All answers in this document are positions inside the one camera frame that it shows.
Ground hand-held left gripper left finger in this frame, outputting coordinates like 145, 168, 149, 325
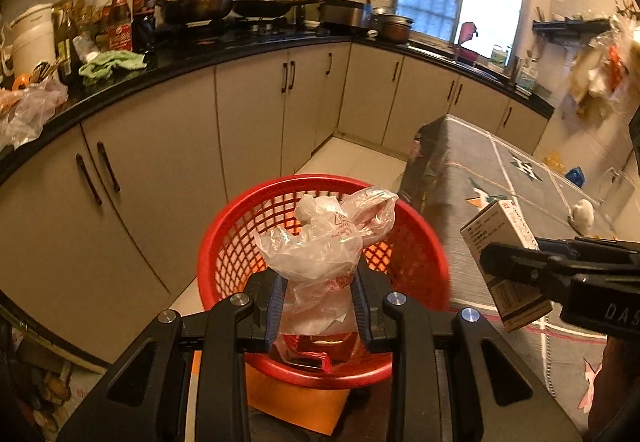
57, 271, 289, 442

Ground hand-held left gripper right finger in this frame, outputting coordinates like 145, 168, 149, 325
351, 266, 583, 442

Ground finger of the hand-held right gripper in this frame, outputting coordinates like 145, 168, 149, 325
479, 243, 563, 294
536, 237, 640, 255

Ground white balled cloth glove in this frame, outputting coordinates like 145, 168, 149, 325
570, 199, 597, 231

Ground white medicine box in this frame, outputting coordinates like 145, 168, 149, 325
460, 199, 553, 333

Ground red snack packet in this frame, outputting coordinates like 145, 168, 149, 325
277, 332, 362, 374

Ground clear white plastic bag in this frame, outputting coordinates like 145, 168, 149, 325
255, 187, 401, 338

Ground red plastic basket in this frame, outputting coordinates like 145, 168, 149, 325
197, 174, 451, 390

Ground yellow plastic bag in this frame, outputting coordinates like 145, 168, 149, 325
542, 149, 567, 174

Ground orange floor box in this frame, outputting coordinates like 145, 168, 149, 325
244, 362, 351, 436

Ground grey star printed tablecloth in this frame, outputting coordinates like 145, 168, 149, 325
400, 114, 640, 428

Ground hanging plastic bags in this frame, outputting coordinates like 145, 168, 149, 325
567, 14, 632, 119

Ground white detergent jug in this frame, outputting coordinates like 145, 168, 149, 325
516, 62, 539, 91

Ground beige kitchen counter cabinets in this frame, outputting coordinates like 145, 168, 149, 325
0, 29, 557, 369

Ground pink hanging cloth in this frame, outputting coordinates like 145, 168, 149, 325
456, 21, 479, 66

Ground stacked metal pots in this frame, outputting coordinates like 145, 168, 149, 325
371, 8, 417, 44

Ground green rag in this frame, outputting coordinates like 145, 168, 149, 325
78, 49, 148, 86

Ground black frying pan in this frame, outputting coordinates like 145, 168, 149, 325
231, 0, 327, 21

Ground crumpled clear counter bag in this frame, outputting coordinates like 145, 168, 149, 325
0, 76, 69, 151

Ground dark yellow cap bottle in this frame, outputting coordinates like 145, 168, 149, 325
131, 0, 158, 55

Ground red label sauce bottle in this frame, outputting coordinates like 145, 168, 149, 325
106, 0, 134, 54

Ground cooking oil bottle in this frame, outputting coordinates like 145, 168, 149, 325
51, 3, 82, 79

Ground white plastic bucket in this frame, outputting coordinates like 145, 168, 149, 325
6, 3, 57, 79

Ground black wall shelf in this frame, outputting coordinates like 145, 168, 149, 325
532, 17, 613, 41

